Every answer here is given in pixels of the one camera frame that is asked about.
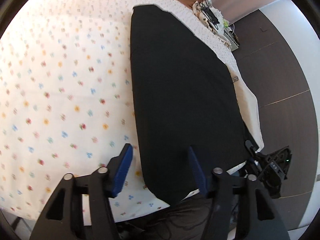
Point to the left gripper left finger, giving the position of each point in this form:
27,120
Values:
79,207

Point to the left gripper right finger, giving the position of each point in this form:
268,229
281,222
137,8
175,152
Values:
257,217

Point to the black garment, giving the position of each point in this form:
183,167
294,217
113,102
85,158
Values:
183,96

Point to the white floral bed sheet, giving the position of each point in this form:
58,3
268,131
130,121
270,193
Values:
67,104

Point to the beige bedside cabinet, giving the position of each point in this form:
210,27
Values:
231,36

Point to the fringed patterned cloth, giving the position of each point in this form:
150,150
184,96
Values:
211,19

